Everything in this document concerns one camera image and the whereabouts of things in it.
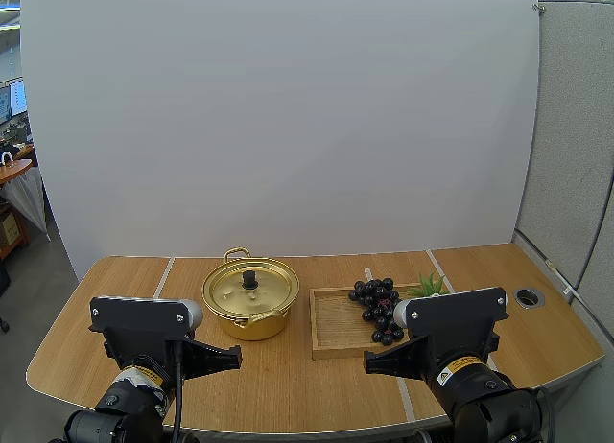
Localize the black cable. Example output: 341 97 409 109
171 339 186 443

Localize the grey partition panel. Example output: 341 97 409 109
510 0 614 329

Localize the gold pot with two handles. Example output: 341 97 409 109
201 245 301 341

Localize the yellow toy pineapple green crown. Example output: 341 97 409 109
406 270 448 299

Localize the bunch of dark toy grapes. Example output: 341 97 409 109
347 277 407 345

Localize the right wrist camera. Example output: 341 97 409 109
392 286 510 353

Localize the white backdrop board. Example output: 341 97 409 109
19 0 540 282

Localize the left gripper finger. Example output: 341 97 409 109
181 339 243 381

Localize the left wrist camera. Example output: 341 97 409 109
88 295 205 351

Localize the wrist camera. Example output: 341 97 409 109
88 295 205 351
392 286 510 353

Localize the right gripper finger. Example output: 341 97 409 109
362 336 434 382

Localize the shallow wooden tray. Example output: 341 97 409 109
309 283 453 361

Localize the computer monitor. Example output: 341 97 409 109
0 77 27 124

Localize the gold lid with black knob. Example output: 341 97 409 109
204 262 295 315

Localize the wooden desk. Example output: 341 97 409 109
0 143 36 185

